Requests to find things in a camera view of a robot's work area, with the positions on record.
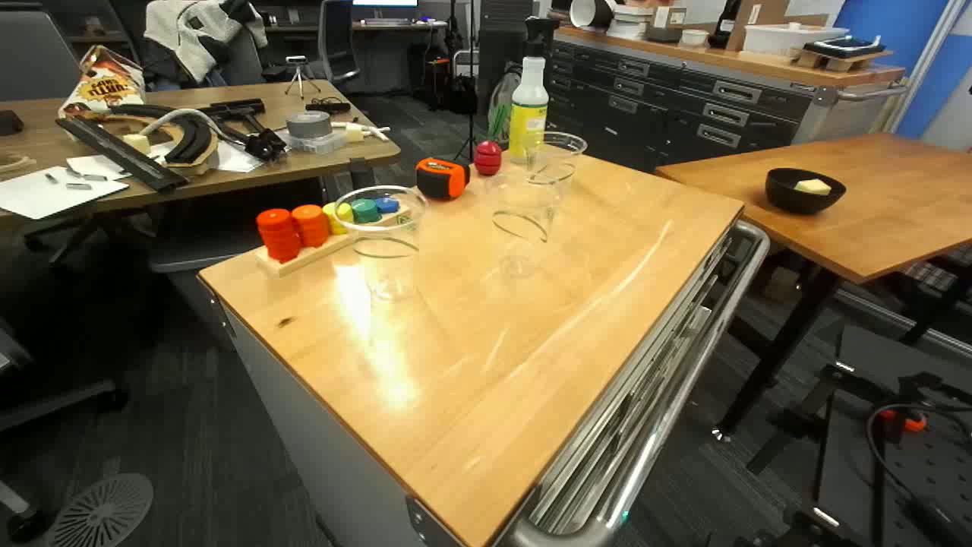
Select wooden desk black legs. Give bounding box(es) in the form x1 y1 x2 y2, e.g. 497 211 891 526
655 134 972 442

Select wooden stacking toy base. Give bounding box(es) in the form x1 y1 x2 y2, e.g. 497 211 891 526
256 225 352 280

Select computer monitor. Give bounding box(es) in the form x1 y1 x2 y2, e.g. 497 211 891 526
346 0 423 30

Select clear glass bowl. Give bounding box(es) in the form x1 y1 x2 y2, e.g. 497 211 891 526
332 184 433 306

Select black curved strap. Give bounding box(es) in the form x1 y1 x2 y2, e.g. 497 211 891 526
139 104 223 175

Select white tray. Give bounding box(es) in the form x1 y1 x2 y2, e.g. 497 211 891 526
741 22 851 63

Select clear plastic cup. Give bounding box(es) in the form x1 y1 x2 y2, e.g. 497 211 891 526
491 129 593 284

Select metal tool cart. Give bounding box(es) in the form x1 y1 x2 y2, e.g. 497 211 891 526
196 148 774 547

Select black tablet on stand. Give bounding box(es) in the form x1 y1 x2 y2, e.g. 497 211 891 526
792 36 892 75

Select white black jacket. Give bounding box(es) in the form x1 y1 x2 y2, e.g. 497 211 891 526
142 0 271 86

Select long black bar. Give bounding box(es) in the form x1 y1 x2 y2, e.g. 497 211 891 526
56 115 192 196

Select black bowl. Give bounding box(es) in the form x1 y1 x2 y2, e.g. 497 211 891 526
764 165 847 220

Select yellow label spray bottle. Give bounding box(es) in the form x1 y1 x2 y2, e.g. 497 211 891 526
506 56 552 168

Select orange clamp handle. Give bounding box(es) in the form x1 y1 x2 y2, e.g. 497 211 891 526
873 404 931 442

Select cluttered wooden office desk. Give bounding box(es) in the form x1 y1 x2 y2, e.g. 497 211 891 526
0 75 404 257

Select blue wall panel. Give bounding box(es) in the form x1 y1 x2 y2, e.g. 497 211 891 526
834 0 972 143

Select snack chips bag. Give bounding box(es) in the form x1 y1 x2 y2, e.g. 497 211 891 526
57 42 148 121

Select yellow stacking piece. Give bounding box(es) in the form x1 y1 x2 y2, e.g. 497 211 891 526
321 200 355 238

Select white round fan base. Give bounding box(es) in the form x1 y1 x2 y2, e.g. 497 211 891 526
43 471 159 547

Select grey drawer cabinet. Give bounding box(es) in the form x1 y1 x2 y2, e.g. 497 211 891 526
549 24 908 172

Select black hand tool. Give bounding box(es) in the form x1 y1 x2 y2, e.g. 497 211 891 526
197 99 290 165

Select orange stacking cylinder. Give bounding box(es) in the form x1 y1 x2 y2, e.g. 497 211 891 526
290 200 336 248

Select red stacking cylinder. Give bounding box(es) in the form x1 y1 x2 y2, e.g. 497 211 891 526
253 208 305 266

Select grey tape roll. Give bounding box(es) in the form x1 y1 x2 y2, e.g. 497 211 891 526
283 108 338 155

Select white paper sheet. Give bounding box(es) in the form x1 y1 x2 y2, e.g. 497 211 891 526
0 165 132 223

